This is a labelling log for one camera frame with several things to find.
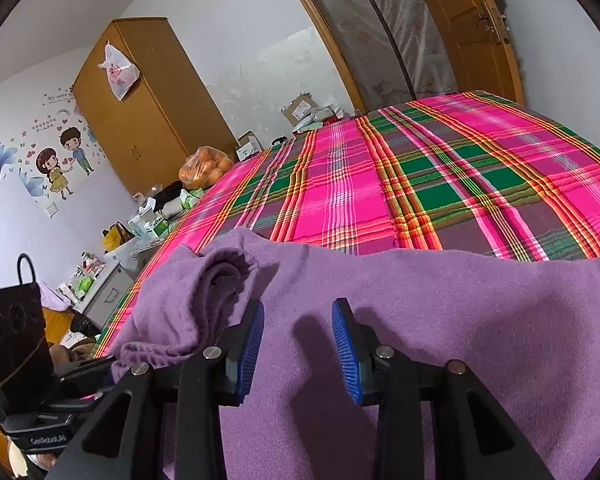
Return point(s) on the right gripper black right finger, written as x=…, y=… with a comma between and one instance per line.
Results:
x=474, y=437

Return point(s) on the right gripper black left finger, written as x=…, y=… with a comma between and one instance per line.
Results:
x=125, y=436

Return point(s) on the purple knit sweater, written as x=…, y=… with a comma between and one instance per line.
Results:
x=530, y=331

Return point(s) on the grey drawer cabinet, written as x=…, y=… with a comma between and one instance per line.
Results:
x=105, y=294

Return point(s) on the yellow bag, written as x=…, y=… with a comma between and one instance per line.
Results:
x=115, y=236

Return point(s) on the pink plaid bed sheet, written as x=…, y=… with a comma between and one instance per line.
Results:
x=469, y=171

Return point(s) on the bag of oranges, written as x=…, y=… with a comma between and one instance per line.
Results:
x=204, y=168

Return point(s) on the wooden wardrobe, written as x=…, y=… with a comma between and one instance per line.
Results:
x=166, y=115

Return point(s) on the white plastic bag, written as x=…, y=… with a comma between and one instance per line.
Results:
x=121, y=73

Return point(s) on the cardboard box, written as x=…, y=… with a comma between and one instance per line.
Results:
x=298, y=108

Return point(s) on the wooden door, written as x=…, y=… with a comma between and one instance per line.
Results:
x=478, y=46

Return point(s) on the grey door curtain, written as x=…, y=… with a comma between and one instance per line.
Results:
x=393, y=49

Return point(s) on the cartoon couple wall sticker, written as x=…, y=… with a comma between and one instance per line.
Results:
x=59, y=171

